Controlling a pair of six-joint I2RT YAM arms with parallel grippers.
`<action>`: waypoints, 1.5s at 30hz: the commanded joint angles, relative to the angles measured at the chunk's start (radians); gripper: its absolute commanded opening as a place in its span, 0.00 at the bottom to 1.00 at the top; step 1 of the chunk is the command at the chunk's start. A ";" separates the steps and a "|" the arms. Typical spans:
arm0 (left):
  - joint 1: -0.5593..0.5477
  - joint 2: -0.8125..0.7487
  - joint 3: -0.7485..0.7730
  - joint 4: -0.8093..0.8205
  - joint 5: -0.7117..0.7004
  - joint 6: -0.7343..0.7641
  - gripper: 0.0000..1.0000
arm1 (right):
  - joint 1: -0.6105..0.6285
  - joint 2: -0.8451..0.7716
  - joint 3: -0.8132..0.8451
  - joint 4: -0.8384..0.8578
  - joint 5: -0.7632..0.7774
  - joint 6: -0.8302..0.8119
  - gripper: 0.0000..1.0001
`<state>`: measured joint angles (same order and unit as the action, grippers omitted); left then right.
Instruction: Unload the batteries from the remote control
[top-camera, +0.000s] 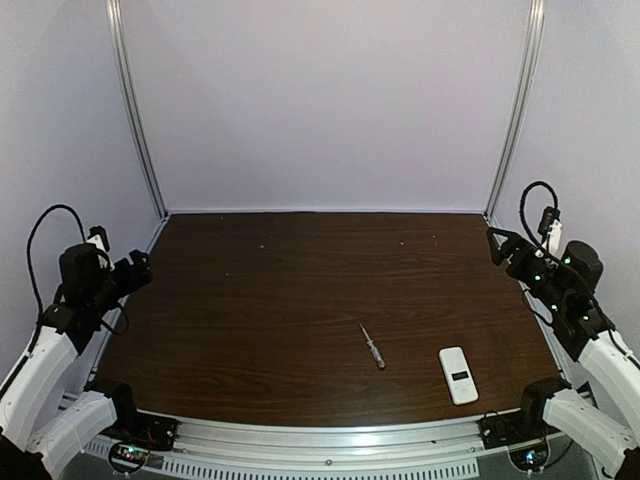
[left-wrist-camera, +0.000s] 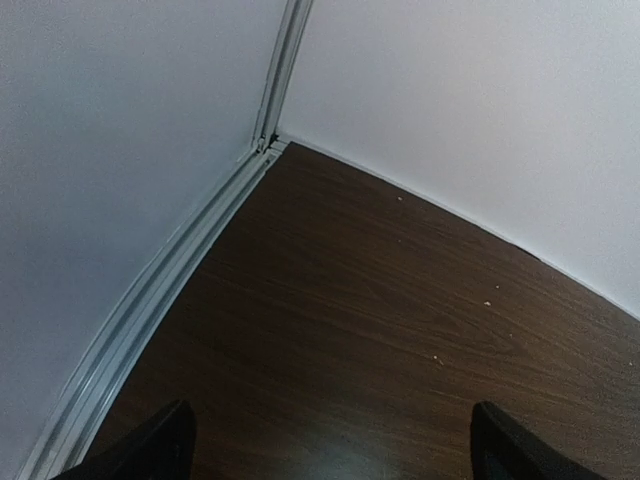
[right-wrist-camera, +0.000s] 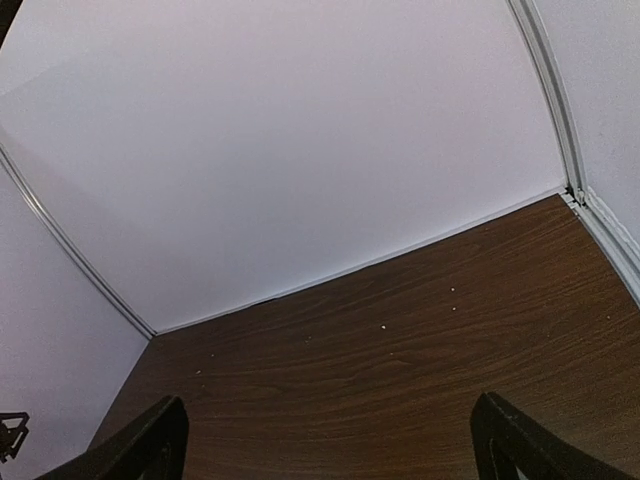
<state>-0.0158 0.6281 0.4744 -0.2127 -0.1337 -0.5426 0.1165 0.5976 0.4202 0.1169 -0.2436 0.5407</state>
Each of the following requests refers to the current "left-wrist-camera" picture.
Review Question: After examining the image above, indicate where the aluminium left corner post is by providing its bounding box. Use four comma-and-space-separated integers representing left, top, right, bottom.
253, 0, 313, 152

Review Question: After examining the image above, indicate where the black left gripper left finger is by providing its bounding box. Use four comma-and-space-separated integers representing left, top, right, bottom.
57, 400, 195, 480

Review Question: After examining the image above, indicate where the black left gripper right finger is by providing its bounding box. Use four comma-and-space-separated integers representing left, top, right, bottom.
471, 401, 598, 479

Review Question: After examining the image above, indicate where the aluminium left floor rail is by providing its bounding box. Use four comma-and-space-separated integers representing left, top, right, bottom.
16, 140, 286, 479

